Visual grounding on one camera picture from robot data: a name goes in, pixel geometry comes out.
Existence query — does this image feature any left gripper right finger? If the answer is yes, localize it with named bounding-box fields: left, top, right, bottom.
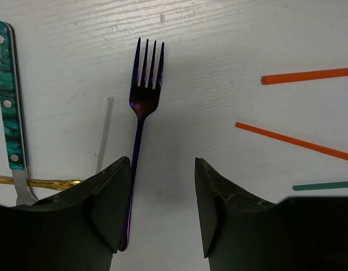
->
left=195, top=158, right=348, bottom=270

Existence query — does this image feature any orange chopstick lower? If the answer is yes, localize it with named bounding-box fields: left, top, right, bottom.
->
left=235, top=122, right=348, bottom=161

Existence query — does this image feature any white chopstick left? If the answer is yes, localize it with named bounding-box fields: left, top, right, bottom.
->
left=95, top=97, right=112, bottom=173

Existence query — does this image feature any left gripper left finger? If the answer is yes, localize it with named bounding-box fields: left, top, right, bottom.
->
left=0, top=157, right=131, bottom=270

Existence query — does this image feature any fork with green marbled handle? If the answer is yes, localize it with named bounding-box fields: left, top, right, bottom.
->
left=0, top=21, right=37, bottom=206

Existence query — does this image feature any orange chopstick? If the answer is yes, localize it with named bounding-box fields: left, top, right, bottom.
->
left=261, top=68, right=348, bottom=85
left=235, top=122, right=348, bottom=161

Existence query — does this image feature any gold fork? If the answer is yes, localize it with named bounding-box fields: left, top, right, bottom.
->
left=0, top=176, right=82, bottom=191

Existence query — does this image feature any orange chopstick upper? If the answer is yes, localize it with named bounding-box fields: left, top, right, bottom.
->
left=261, top=68, right=348, bottom=85

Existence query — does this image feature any teal chopstick right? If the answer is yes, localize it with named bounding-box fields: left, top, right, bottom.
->
left=292, top=181, right=348, bottom=191

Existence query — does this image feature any purple iridescent fork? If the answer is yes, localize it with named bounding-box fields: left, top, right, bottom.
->
left=118, top=39, right=165, bottom=252

